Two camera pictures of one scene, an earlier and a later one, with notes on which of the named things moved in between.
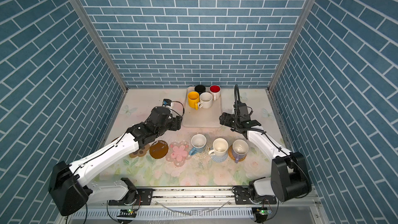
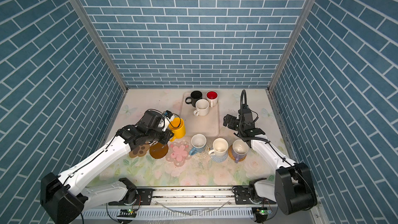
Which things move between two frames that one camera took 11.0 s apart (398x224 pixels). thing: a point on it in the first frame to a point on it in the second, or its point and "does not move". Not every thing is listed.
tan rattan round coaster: [231, 156] does not move
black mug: [200, 88] to [195, 95]
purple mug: [240, 148] does not move
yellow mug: [193, 99] to [178, 133]
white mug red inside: [215, 90] to [212, 97]
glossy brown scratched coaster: [158, 149] does not move
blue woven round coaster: [219, 159] does not move
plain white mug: [220, 147] does not move
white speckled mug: [205, 100] to [202, 106]
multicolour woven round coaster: [203, 154] does not move
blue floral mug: [198, 142] does not move
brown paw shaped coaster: [140, 152] does not move
